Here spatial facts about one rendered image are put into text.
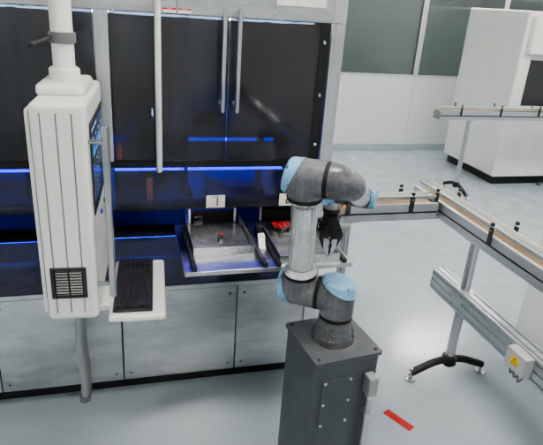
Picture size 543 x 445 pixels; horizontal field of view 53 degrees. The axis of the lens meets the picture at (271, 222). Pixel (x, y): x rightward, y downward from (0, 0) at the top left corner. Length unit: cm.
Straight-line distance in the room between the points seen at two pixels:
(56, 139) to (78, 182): 15
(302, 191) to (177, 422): 149
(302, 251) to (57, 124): 85
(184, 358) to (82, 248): 112
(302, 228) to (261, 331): 119
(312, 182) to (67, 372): 168
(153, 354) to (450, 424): 151
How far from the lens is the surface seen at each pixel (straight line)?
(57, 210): 185
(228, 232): 247
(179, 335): 276
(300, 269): 181
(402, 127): 800
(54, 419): 287
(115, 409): 287
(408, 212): 294
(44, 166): 181
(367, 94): 766
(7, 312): 269
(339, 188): 162
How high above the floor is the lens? 187
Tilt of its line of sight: 22 degrees down
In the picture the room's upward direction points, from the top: 4 degrees clockwise
